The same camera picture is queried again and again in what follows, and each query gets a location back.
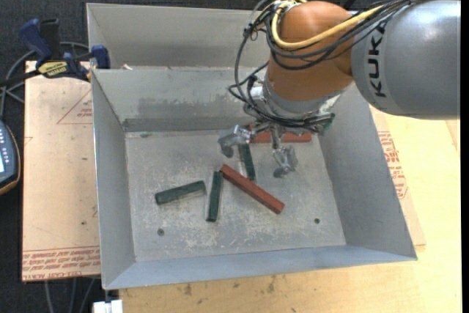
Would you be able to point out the brown cardboard board, red print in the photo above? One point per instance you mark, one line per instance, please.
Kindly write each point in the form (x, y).
(58, 176)

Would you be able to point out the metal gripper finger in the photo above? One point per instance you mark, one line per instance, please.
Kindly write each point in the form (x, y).
(286, 157)
(231, 141)

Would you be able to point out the black cylinder on white bracket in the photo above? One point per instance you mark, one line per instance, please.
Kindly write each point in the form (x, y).
(328, 106)

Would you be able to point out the grey metal bin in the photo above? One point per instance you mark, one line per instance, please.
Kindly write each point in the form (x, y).
(183, 231)

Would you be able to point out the dark green flat block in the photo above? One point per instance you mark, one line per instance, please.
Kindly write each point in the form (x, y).
(179, 192)
(249, 163)
(215, 196)

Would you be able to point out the red-brown flat block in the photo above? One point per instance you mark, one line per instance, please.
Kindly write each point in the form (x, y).
(297, 138)
(253, 188)

